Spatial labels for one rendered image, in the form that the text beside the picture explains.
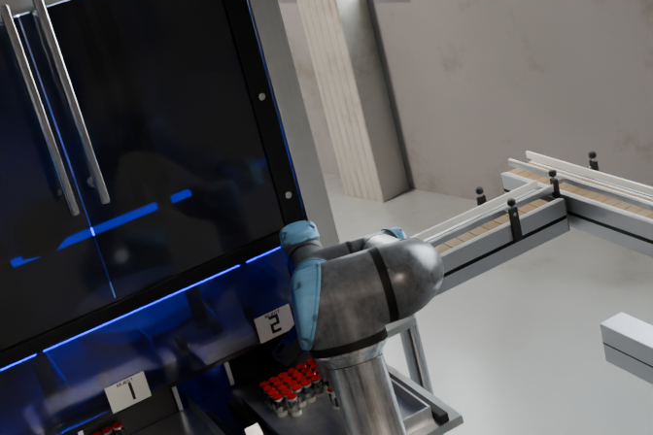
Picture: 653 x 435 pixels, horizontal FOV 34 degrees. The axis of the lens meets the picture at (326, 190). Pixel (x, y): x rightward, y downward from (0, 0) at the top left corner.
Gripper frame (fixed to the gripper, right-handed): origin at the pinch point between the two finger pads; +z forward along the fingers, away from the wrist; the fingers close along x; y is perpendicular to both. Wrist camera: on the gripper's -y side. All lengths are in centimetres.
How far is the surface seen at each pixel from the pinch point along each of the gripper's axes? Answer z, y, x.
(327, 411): 5.2, -1.7, 0.1
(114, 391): -10.1, -38.2, 17.8
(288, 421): 5.2, -9.5, 3.2
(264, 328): -8.6, -4.1, 18.2
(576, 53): 16, 204, 168
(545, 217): 3, 79, 30
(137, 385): -9.1, -33.4, 17.8
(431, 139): 63, 181, 261
